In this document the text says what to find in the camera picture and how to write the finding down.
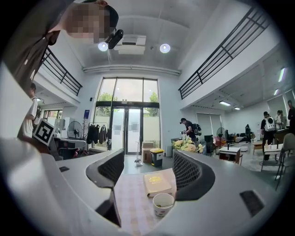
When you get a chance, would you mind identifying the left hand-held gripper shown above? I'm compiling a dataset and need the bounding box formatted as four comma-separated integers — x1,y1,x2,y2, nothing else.
32,118,87,160

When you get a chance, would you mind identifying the black cabinet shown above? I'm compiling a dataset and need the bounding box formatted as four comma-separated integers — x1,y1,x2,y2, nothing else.
204,135,214,154

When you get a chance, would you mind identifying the white backpack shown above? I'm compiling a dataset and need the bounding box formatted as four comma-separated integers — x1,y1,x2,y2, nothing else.
265,117,277,132

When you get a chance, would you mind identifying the slim black pedestal fan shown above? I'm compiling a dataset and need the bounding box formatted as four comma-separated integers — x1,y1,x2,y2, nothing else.
216,126,225,148

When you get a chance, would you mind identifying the checkered tablecloth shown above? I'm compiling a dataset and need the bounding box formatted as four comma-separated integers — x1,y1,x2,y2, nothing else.
114,167,178,231

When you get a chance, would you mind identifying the ceiling air conditioner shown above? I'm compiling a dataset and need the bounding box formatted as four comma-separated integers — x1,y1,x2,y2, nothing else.
114,35,147,55

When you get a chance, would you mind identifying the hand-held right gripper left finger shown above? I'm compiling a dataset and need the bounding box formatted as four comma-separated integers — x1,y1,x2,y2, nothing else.
55,148,126,236

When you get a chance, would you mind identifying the cardboard box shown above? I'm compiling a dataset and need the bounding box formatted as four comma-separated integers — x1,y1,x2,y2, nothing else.
142,141,154,163

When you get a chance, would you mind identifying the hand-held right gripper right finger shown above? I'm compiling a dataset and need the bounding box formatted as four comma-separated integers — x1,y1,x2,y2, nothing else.
142,148,278,236

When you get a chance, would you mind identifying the tan hardcover book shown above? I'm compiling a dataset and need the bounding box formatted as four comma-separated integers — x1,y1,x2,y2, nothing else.
143,172,173,198

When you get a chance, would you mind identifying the black bin yellow lid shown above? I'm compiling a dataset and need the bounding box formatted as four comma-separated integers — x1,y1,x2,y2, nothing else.
149,148,165,167

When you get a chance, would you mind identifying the clothes rack with dark garments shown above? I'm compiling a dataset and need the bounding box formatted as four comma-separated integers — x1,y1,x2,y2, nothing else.
87,123,109,146

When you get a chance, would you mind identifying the black head-mounted camera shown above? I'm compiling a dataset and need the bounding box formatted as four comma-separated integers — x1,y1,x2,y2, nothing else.
105,29,124,50

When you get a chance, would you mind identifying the white cup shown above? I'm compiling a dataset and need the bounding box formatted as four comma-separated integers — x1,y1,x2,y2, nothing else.
152,193,175,218

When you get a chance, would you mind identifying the person's head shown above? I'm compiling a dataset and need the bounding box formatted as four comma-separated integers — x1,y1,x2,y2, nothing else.
57,0,119,44

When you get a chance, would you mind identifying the black floor fan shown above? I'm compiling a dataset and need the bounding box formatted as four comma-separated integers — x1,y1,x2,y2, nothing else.
67,121,83,140

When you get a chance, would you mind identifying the peach flower bouquet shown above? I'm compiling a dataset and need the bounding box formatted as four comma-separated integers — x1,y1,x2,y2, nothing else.
172,135,206,154

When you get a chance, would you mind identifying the grey long-handled dustpan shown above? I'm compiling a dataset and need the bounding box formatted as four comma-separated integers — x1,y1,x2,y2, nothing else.
134,140,144,167

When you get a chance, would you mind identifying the person's black shirt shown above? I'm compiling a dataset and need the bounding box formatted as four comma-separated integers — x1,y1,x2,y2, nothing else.
3,0,78,89

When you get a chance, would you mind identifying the glass entrance door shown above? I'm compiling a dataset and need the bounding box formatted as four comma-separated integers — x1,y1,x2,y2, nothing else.
94,77,161,155

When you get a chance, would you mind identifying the white-top wooden table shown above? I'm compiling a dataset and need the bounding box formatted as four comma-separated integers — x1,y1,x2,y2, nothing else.
218,146,244,165

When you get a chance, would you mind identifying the grey chair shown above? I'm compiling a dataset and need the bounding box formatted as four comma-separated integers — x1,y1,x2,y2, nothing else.
275,133,295,185

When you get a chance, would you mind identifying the black balcony railing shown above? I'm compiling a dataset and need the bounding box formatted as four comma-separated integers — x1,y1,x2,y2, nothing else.
39,47,83,97
178,6,270,100

